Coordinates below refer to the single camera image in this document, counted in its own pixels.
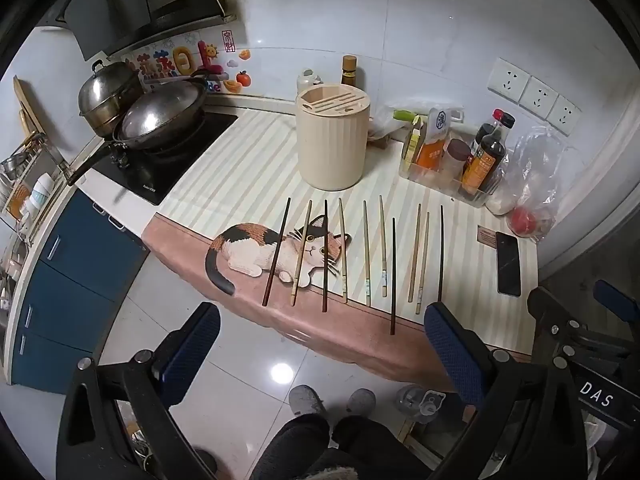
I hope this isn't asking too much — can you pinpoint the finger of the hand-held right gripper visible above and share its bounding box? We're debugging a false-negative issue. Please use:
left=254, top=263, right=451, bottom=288
left=527, top=286, right=583, bottom=361
left=594, top=280, right=640, bottom=341

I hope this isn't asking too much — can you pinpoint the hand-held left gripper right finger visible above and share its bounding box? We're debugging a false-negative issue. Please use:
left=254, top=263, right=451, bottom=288
left=424, top=302, right=587, bottom=480

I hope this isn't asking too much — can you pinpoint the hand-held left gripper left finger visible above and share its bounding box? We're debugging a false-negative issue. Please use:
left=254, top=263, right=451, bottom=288
left=56, top=302, right=222, bottom=480

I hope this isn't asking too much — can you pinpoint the black chopstick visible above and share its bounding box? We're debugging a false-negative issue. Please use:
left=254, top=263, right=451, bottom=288
left=389, top=217, right=397, bottom=336
left=437, top=204, right=445, bottom=305

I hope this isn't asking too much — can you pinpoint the beige round utensil holder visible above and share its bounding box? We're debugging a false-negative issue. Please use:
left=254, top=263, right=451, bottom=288
left=295, top=85, right=372, bottom=191

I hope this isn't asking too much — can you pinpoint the clear water bottle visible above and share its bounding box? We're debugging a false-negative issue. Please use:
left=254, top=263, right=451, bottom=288
left=397, top=385, right=448, bottom=426

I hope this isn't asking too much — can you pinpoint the black smartphone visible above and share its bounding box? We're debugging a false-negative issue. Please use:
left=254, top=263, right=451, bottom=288
left=495, top=231, right=522, bottom=297

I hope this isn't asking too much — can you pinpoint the red tomato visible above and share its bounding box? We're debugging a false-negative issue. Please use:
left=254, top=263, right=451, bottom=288
left=510, top=206, right=540, bottom=237

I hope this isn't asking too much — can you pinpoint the plain bamboo chopstick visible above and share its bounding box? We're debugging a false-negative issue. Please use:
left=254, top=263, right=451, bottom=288
left=407, top=203, right=422, bottom=303
left=291, top=200, right=313, bottom=307
left=416, top=211, right=431, bottom=316

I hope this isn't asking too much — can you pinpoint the grey slipper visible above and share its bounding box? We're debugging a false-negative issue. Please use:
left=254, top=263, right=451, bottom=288
left=288, top=385, right=327, bottom=417
left=346, top=388, right=377, bottom=417

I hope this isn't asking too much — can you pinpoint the person's right leg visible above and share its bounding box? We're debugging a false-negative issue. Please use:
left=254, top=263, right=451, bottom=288
left=330, top=414, right=436, bottom=480

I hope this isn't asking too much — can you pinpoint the person's leg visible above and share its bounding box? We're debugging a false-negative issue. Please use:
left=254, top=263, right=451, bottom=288
left=249, top=412, right=331, bottom=480
left=330, top=414, right=436, bottom=480

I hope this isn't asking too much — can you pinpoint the reddish brown wooden chopstick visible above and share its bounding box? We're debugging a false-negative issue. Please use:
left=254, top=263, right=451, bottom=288
left=262, top=197, right=292, bottom=308
left=321, top=199, right=329, bottom=313

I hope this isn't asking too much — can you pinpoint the person's left leg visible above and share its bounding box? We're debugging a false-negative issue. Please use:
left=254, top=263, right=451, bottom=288
left=249, top=412, right=331, bottom=480

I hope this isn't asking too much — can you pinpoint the crumpled transparent plastic bag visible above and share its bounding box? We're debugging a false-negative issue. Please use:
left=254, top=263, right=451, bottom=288
left=485, top=127, right=568, bottom=241

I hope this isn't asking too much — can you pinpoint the blue kitchen cabinet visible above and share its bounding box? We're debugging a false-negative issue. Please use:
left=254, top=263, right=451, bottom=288
left=5, top=187, right=151, bottom=396

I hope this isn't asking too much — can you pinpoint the soy sauce bottle orange label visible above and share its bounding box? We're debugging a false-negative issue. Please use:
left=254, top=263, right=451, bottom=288
left=460, top=130, right=507, bottom=198

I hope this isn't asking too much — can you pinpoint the clear plastic organizer tray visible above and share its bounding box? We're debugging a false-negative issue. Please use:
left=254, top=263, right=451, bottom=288
left=398, top=125, right=506, bottom=208

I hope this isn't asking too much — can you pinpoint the brown-capped spice jar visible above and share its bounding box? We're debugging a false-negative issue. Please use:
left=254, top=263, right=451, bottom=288
left=440, top=139, right=472, bottom=186

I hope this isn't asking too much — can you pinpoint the black induction cooktop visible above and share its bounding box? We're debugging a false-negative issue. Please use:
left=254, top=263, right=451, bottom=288
left=82, top=110, right=240, bottom=207

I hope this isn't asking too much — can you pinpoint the dark bottle with red cap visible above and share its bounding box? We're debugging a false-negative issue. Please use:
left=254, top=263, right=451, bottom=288
left=472, top=108, right=516, bottom=156

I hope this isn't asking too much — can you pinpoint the striped cat-print table mat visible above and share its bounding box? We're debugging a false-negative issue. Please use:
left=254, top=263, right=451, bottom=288
left=141, top=107, right=540, bottom=381

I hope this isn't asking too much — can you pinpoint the orange seasoning pouch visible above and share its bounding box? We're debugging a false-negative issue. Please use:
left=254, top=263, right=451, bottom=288
left=416, top=107, right=463, bottom=168

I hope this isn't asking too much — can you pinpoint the yellow seasoning packet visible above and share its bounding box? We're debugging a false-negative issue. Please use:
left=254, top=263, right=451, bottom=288
left=404, top=127, right=426, bottom=163

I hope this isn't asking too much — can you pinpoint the stack of white bowls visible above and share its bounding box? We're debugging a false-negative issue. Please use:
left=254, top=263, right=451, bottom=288
left=27, top=172, right=55, bottom=213

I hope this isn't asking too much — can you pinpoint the clear plastic bag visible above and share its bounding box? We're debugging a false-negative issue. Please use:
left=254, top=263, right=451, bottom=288
left=369, top=105, right=426, bottom=148

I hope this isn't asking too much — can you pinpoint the steel wok lid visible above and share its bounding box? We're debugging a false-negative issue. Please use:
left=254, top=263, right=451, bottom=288
left=120, top=80, right=208, bottom=141

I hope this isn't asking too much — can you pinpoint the metal dish rack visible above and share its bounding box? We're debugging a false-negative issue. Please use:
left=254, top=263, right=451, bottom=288
left=0, top=130, right=68, bottom=241

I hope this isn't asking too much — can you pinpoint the steel bowl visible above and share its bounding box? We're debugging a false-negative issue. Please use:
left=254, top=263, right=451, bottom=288
left=0, top=155, right=27, bottom=178

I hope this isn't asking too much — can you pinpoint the steel steamer pot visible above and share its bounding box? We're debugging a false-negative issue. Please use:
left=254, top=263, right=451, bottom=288
left=77, top=60, right=146, bottom=138

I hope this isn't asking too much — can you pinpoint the white jar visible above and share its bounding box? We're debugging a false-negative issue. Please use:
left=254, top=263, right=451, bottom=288
left=297, top=69, right=322, bottom=95

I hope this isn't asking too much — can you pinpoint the wooden cutting board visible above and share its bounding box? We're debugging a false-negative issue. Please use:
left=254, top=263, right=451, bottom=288
left=12, top=76, right=51, bottom=136

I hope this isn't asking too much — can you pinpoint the range hood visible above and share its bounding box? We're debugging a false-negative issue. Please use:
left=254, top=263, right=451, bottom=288
left=50, top=0, right=236, bottom=61

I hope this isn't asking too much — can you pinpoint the white wall socket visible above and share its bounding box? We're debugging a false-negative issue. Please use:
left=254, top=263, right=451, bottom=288
left=546, top=94, right=583, bottom=136
left=487, top=57, right=531, bottom=103
left=520, top=76, right=558, bottom=118

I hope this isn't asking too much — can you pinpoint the colourful wall sticker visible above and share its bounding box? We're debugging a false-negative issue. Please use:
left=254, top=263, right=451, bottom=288
left=122, top=30, right=251, bottom=96

